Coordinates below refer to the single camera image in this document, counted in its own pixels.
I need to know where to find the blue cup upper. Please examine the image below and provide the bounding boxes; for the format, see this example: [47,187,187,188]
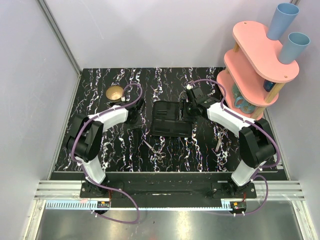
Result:
[266,3,300,41]

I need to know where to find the pink three-tier shelf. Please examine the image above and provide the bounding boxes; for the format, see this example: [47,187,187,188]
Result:
[216,20,300,120]

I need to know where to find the silver scissors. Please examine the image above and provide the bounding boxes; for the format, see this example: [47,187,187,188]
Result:
[215,126,228,152]
[142,139,166,163]

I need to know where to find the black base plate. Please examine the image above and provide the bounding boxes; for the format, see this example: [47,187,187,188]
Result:
[79,171,258,200]

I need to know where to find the silver scissors near centre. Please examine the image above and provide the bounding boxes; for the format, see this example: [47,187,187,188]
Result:
[142,139,166,163]

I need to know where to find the dark blue cup on shelf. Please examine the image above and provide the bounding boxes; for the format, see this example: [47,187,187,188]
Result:
[263,79,275,92]

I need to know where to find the blue cup lower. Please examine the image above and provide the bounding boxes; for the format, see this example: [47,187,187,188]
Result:
[277,32,311,65]

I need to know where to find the aluminium rail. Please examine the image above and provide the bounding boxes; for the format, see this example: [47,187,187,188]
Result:
[35,180,305,201]

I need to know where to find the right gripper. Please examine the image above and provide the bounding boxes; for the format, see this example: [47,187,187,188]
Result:
[176,99,198,123]

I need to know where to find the bronze bowl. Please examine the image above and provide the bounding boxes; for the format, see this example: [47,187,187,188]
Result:
[105,85,124,102]

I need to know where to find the teal patterned mug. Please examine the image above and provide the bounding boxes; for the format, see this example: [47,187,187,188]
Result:
[232,83,256,114]

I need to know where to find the silver scissors on right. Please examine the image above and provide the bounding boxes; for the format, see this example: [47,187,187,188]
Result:
[215,126,228,152]

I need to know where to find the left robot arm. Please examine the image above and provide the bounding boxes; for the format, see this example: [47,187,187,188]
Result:
[65,98,145,198]

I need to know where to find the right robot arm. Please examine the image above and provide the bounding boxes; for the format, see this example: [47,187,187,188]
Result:
[185,85,276,199]

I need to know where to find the black hair comb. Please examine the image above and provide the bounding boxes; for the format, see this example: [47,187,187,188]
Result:
[132,128,143,155]

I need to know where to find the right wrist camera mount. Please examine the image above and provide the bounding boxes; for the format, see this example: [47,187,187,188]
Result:
[186,84,193,91]

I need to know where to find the black zip tool case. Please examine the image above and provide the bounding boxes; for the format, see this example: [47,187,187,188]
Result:
[149,99,196,138]

